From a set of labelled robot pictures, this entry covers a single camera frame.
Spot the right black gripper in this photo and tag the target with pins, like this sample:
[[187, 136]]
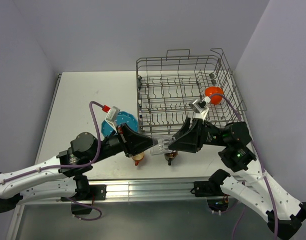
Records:
[[188, 137]]

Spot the grey wire dish rack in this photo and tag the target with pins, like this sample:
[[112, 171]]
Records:
[[166, 85]]

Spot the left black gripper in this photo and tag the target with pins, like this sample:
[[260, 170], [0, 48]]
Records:
[[133, 142]]

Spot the aluminium mounting rail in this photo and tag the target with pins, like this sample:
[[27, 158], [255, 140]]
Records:
[[116, 191]]

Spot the dark brown mug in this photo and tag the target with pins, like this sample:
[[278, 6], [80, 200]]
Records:
[[169, 157]]

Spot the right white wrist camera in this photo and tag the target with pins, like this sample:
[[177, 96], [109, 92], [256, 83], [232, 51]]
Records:
[[200, 107]]

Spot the blue polka dot plate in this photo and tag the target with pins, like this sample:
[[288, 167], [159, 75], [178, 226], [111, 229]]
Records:
[[122, 118]]

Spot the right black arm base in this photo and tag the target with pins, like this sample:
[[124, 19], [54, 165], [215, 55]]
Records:
[[203, 189]]

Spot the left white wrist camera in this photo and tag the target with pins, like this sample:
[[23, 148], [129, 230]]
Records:
[[111, 115]]

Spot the clear glass tumbler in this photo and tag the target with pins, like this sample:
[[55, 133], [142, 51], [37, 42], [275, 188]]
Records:
[[161, 144]]

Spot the orange bowl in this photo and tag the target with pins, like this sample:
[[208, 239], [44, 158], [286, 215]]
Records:
[[211, 91]]

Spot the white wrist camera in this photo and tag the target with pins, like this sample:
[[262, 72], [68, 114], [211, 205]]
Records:
[[200, 107], [111, 115]]

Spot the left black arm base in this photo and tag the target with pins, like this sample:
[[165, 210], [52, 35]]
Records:
[[90, 193]]

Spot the orange ceramic cup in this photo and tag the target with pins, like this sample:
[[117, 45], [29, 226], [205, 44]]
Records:
[[138, 158]]

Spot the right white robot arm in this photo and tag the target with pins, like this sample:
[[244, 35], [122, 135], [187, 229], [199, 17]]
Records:
[[283, 213]]

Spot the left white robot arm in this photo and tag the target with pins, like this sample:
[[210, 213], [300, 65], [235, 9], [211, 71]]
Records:
[[62, 176]]

